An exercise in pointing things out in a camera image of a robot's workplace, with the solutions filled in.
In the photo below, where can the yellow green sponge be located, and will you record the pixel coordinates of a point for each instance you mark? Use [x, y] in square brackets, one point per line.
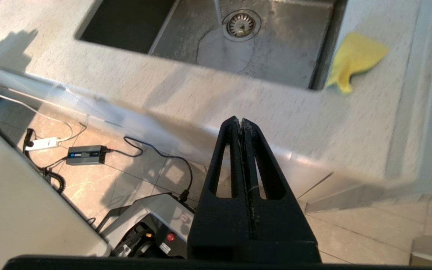
[354, 56]

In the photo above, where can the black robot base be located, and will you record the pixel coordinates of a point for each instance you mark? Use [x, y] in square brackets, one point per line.
[152, 225]

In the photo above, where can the white power adapter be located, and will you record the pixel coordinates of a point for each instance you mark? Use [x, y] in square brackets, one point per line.
[43, 143]

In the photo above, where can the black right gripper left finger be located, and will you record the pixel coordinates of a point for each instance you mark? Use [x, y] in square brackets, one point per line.
[216, 228]

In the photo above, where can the stainless steel sink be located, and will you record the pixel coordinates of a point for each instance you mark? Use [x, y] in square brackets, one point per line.
[283, 45]

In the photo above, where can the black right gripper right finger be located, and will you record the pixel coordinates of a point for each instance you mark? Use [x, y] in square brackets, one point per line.
[283, 228]

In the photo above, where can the metal drain strainer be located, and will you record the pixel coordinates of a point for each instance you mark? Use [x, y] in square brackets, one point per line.
[241, 24]

